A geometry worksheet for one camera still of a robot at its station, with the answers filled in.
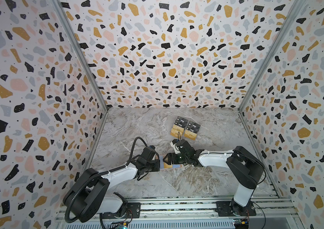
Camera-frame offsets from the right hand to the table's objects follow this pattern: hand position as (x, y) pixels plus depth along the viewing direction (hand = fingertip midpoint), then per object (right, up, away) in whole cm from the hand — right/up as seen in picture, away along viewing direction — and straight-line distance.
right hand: (169, 160), depth 88 cm
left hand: (-3, -2, 0) cm, 4 cm away
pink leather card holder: (-1, +2, -7) cm, 7 cm away
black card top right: (+17, +20, +12) cm, 29 cm away
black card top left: (+9, +24, +14) cm, 29 cm away
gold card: (+5, +16, +15) cm, 22 cm away
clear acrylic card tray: (+12, +16, +12) cm, 23 cm away
